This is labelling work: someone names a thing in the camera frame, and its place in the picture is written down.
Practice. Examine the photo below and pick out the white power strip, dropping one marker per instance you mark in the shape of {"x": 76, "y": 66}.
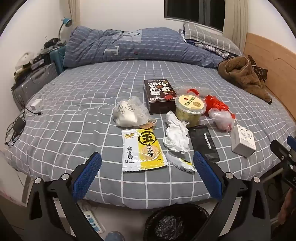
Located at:
{"x": 92, "y": 221}

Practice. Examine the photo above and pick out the black sachet packet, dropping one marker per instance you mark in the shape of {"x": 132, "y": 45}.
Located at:
{"x": 204, "y": 143}

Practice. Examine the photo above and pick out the red plastic bag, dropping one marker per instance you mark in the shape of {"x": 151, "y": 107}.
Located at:
{"x": 216, "y": 103}

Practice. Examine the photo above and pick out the black trash bin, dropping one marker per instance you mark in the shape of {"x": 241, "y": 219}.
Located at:
{"x": 175, "y": 220}

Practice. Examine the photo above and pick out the window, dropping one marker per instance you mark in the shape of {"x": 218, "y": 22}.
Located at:
{"x": 192, "y": 11}

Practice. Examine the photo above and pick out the dark patterned cloth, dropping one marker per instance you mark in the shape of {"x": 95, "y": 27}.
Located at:
{"x": 259, "y": 70}

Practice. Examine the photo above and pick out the small snack wrapper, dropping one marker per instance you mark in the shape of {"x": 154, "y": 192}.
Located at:
{"x": 185, "y": 165}

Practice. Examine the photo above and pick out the cream curtain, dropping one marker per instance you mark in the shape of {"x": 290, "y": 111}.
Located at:
{"x": 238, "y": 18}

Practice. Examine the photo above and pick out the clear bag with red contents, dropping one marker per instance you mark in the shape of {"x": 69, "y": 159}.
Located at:
{"x": 219, "y": 118}

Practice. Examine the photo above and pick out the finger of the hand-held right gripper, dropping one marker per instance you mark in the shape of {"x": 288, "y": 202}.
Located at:
{"x": 292, "y": 141}
{"x": 281, "y": 150}

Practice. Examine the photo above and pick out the brown fleece jacket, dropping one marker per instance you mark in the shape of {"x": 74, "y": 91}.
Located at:
{"x": 240, "y": 74}

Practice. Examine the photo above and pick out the blue fluffy slipper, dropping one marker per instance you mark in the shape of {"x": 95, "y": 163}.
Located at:
{"x": 114, "y": 236}

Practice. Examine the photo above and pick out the grey checked blanket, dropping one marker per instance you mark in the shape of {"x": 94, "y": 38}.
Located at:
{"x": 76, "y": 129}

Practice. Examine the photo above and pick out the clear plastic wrap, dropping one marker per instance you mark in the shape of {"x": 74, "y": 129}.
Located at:
{"x": 182, "y": 89}

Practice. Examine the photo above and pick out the blue desk lamp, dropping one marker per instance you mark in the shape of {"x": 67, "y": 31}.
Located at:
{"x": 67, "y": 22}

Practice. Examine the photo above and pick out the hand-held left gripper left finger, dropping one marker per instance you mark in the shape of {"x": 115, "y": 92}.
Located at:
{"x": 89, "y": 173}

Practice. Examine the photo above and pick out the yellow rice cracker packet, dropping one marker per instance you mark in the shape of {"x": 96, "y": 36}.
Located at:
{"x": 148, "y": 148}

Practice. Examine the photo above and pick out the brown paper scrap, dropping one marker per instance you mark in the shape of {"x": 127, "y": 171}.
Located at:
{"x": 148, "y": 125}

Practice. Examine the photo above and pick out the clear bag with white mask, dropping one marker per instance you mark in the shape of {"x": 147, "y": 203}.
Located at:
{"x": 128, "y": 113}

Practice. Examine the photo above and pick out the grey suitcase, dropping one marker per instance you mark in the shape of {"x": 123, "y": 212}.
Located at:
{"x": 34, "y": 81}

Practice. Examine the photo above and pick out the dark cookie box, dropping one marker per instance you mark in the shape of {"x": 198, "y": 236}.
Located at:
{"x": 159, "y": 97}

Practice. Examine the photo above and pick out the small white box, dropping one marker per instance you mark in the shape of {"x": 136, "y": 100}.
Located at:
{"x": 242, "y": 141}

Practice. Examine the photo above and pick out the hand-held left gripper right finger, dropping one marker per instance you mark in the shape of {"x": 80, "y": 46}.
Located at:
{"x": 207, "y": 176}

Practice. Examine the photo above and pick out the blue striped duvet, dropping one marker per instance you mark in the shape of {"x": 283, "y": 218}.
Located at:
{"x": 150, "y": 46}

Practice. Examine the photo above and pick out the white charger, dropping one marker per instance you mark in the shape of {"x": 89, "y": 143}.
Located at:
{"x": 35, "y": 104}

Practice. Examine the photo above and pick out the white tissue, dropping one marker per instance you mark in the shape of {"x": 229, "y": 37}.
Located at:
{"x": 175, "y": 134}

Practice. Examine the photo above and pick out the grey checked pillow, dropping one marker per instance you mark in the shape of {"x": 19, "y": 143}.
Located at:
{"x": 208, "y": 34}

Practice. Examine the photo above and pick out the striped blue cloth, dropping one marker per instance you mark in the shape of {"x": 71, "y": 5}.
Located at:
{"x": 208, "y": 47}

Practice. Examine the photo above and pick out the white appliance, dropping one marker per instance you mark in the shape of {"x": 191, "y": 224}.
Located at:
{"x": 24, "y": 59}

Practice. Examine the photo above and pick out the wooden headboard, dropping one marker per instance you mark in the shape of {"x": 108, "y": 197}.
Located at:
{"x": 277, "y": 69}

